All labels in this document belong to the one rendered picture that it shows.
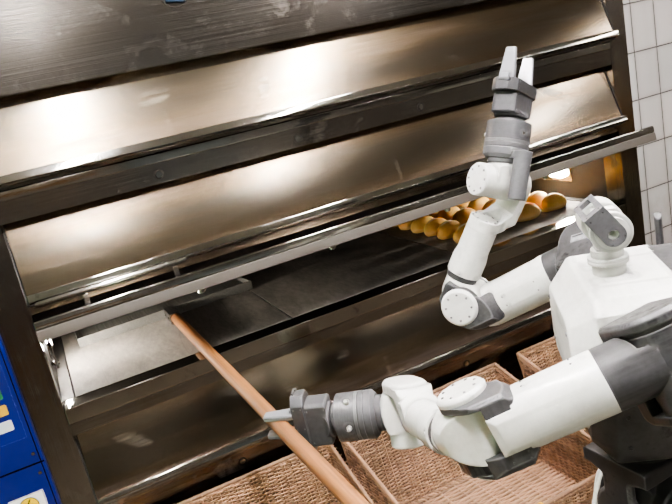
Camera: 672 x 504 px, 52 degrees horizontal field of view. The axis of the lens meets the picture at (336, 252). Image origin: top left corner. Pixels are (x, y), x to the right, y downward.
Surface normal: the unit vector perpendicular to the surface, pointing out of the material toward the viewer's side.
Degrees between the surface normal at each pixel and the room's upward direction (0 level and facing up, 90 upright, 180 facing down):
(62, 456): 90
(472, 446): 88
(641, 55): 90
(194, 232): 70
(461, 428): 88
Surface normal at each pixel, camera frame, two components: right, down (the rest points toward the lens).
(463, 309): -0.46, 0.20
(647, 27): 0.43, 0.15
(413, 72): 0.33, -0.18
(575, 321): -0.90, -0.21
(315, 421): -0.14, 0.29
